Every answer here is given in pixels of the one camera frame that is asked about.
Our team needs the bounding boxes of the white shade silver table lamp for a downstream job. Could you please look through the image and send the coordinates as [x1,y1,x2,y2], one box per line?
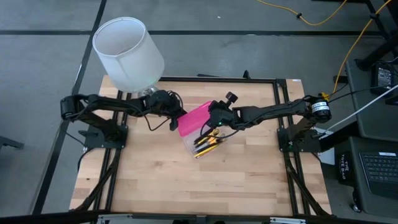
[92,16,165,98]

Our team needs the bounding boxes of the dark grey side desk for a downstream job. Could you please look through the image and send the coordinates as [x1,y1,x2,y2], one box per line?
[345,57,398,139]

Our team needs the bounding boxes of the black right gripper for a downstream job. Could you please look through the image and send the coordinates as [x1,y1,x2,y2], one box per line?
[207,91,242,131]

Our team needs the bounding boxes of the yellow floor cable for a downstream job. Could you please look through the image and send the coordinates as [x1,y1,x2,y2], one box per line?
[255,0,348,27]

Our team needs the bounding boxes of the black crossbar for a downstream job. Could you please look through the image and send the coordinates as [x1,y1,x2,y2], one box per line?
[0,210,398,224]

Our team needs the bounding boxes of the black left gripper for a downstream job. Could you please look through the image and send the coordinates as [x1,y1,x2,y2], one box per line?
[148,90,188,132]

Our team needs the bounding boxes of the black tote bag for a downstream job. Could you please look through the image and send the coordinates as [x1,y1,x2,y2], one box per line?
[337,150,356,187]

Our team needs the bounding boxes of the clear supply box pink lid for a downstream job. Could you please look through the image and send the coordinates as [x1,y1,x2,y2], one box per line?
[177,100,228,160]

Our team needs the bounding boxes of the yellow cable with plug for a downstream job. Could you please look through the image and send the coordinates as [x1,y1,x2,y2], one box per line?
[320,0,394,103]

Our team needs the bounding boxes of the dark grey floor bar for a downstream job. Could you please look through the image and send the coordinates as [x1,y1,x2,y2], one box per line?
[0,136,25,150]

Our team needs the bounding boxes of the black laptop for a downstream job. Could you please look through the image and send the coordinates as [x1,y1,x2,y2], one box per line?
[349,136,398,218]

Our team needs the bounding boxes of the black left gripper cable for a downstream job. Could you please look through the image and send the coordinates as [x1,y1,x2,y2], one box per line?
[144,105,171,132]

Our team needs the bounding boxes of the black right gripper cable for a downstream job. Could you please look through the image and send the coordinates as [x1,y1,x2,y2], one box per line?
[200,119,241,140]

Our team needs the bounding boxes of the yellow handled scissors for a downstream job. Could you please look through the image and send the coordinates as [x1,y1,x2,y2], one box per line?
[198,128,222,146]

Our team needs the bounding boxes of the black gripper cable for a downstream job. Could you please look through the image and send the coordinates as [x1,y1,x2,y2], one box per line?
[144,105,171,132]
[200,119,241,140]

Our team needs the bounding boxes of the black aluminium table frame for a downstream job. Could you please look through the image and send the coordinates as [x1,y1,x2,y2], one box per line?
[70,70,332,218]

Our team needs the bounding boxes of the white paper sheet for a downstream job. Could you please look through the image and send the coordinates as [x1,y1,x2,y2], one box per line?
[320,148,336,166]

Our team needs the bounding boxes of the black power adapter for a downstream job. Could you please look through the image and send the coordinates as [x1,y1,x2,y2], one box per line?
[370,62,394,96]

